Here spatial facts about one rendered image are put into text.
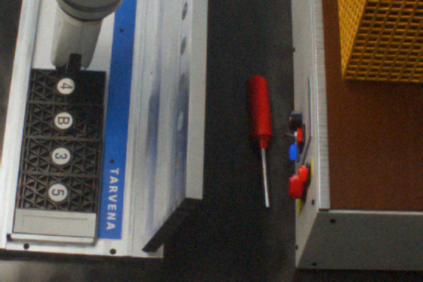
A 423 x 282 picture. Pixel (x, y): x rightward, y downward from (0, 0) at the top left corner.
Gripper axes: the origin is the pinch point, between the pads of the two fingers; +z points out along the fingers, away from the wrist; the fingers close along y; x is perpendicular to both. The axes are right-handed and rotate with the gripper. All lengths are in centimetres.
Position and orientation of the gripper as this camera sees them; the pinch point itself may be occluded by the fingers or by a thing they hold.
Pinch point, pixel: (69, 57)
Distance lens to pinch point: 129.3
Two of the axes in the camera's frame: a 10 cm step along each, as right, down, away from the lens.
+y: -0.4, 8.8, -4.8
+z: -2.1, 4.6, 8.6
